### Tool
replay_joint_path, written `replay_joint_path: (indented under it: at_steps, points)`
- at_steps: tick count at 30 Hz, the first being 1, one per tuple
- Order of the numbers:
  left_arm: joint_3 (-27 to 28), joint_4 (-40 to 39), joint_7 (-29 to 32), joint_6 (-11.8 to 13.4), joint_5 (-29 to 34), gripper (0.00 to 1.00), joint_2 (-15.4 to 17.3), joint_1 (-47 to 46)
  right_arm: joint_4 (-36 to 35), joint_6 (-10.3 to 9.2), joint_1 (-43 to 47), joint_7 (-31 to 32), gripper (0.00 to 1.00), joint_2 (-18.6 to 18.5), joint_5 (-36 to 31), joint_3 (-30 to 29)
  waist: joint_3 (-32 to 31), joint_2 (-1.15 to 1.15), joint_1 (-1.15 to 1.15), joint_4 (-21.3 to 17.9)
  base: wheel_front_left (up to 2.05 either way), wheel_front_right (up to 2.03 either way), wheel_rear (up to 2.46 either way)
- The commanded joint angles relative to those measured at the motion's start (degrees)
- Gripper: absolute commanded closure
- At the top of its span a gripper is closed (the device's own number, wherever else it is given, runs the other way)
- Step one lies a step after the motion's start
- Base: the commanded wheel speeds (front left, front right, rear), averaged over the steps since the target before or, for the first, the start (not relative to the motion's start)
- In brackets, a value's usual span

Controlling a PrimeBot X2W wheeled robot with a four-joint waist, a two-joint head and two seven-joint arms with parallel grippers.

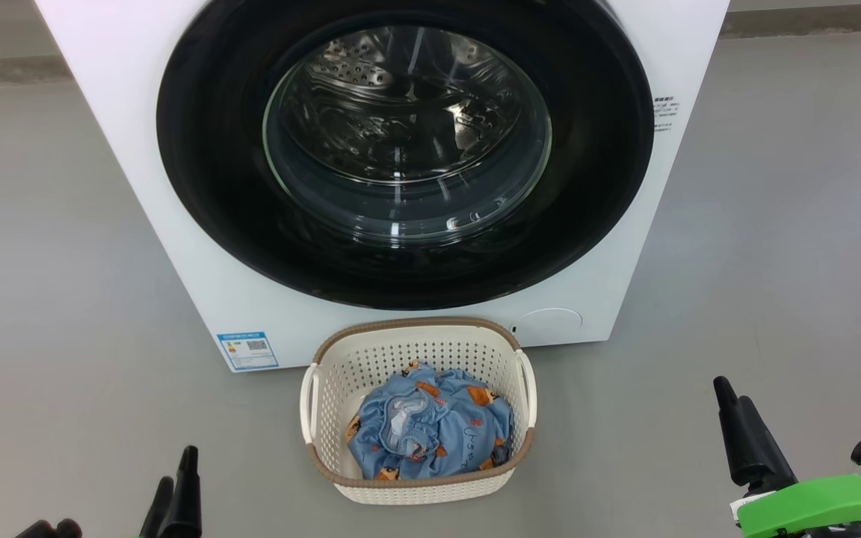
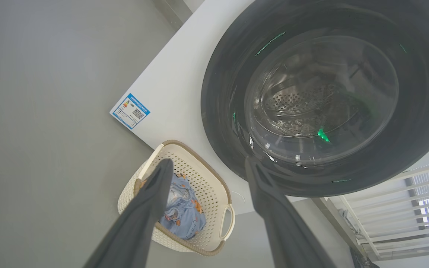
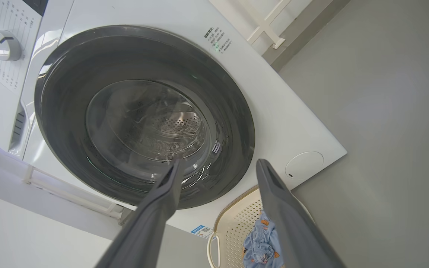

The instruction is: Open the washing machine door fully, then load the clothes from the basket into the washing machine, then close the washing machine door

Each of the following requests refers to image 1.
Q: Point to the blue energy label sticker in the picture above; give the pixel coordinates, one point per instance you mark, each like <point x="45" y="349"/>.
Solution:
<point x="247" y="351"/>

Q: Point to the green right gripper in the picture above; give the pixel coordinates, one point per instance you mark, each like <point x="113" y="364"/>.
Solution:
<point x="819" y="504"/>

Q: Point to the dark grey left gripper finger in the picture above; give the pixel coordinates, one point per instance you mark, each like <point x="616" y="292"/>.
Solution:
<point x="155" y="515"/>
<point x="185" y="501"/>

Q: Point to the white front-load washing machine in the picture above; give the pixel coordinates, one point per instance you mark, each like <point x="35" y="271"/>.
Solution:
<point x="139" y="187"/>

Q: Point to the round white filter cover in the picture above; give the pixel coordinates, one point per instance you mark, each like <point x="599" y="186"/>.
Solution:
<point x="550" y="327"/>

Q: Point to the black round glass washer door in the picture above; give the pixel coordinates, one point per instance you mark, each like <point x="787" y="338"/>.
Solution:
<point x="214" y="187"/>

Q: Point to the cream perforated laundry basket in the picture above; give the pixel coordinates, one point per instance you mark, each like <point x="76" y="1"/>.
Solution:
<point x="341" y="359"/>

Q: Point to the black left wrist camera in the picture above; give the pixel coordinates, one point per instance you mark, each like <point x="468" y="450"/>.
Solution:
<point x="49" y="529"/>

